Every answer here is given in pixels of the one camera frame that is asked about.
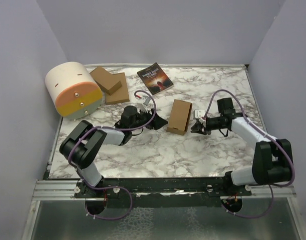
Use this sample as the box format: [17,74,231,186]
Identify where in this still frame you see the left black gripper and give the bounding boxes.
[130,106,168,132]

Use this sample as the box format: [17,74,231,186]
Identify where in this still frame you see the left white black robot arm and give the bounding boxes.
[59,106,168,198]

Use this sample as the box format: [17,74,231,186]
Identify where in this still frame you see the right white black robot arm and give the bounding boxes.
[191,97,293,196]

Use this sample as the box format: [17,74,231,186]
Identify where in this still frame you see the flat brown cardboard box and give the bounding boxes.
[105,72,130,105]

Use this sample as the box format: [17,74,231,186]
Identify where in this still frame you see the folded brown cardboard box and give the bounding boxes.
[90,66,122,95]

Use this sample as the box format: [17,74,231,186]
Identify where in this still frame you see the dark paperback book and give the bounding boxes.
[137,63,174,96]

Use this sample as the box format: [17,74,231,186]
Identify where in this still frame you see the cream orange cylindrical drawer unit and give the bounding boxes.
[45,61,102,120]

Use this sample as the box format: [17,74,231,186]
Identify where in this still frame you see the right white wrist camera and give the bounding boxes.
[194,109,206,120]

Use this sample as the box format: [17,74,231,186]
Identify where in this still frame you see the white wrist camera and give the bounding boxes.
[194,109,206,120]
[137,95,151,113]

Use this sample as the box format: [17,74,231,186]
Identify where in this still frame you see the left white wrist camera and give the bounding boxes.
[137,95,151,113]

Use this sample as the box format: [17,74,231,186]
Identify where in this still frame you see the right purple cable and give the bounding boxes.
[204,89,295,219]

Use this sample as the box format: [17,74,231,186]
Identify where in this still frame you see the purple cable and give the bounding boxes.
[67,90,157,221]
[204,89,295,219]

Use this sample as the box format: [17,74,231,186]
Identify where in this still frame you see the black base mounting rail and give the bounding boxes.
[74,177,251,208]

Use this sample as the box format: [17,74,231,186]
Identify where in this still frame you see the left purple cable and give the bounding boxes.
[67,90,157,221]

